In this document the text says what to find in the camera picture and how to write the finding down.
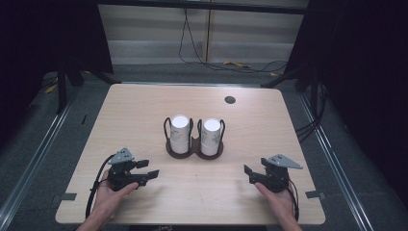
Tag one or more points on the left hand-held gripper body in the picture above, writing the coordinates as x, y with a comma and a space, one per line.
120, 174

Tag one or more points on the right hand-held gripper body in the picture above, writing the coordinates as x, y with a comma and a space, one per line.
277, 174

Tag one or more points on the dark wooden cup holder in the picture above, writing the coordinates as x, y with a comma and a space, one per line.
194, 146

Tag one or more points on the person's left hand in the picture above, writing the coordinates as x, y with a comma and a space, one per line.
109, 197

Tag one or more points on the person's right hand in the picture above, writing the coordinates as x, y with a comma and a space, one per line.
279, 202

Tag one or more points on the grey tape strip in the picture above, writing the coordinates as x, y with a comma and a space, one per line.
315, 194
68, 196

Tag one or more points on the small black floor clip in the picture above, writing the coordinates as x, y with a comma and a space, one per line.
84, 119

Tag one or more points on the round dark table grommet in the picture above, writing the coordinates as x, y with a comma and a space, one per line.
230, 99

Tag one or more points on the black metal stand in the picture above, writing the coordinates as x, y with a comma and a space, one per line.
312, 86
61, 89

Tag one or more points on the small yellow floor scrap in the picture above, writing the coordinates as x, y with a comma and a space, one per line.
50, 89

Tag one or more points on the black curtain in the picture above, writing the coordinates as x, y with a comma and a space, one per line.
362, 80
38, 38

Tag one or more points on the black horizontal bar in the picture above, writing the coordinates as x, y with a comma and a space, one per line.
198, 5

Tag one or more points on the metal floor rail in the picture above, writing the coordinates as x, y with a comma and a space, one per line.
333, 160
35, 154

